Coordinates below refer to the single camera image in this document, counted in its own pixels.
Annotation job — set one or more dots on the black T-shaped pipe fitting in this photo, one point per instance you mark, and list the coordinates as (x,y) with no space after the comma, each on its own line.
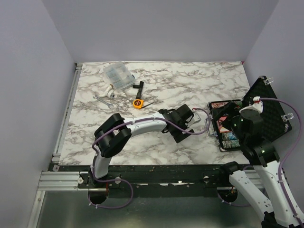
(139,87)

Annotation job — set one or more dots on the red poker chip row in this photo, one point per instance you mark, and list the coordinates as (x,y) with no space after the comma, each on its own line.
(217,105)

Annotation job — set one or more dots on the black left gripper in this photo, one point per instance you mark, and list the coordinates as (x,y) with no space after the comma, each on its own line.
(178,136)

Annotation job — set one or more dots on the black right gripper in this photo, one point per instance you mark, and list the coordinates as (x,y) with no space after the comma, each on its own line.
(232,109)

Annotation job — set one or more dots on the black mounting rail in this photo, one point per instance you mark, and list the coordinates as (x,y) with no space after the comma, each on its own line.
(158,181)

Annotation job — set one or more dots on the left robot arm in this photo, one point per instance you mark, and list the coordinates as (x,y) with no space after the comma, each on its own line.
(115,132)

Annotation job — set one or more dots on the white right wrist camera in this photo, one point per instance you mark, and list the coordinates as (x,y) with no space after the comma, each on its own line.
(256,106)

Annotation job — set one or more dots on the red triangle card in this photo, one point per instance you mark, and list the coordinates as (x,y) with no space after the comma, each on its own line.
(221,128)

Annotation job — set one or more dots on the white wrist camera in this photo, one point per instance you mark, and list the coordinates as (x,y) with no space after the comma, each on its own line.
(256,106)
(195,119)

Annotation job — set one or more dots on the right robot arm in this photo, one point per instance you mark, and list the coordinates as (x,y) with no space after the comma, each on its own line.
(277,208)

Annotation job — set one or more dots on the silver open-end wrench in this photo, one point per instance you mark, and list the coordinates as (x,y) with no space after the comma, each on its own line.
(109,105)

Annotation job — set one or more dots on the chrome case handle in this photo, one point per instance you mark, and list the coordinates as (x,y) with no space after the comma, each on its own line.
(210,128)

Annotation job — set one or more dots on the white plastic faucet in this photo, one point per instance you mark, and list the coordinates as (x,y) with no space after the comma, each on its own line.
(108,92)

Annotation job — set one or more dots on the grey poker chip row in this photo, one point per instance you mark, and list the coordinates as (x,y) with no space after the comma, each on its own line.
(229,144)

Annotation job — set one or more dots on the yellow tape measure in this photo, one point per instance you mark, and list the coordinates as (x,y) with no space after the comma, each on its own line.
(139,104)

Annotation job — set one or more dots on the clear screw organizer box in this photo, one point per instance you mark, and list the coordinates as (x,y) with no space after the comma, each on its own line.
(119,76)

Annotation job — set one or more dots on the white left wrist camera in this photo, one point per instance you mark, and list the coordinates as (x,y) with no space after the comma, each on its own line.
(195,119)

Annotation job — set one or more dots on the black poker case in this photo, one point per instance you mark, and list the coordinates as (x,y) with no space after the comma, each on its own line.
(271,124)

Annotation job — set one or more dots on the green poker chip row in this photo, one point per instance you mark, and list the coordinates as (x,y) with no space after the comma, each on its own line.
(229,136)

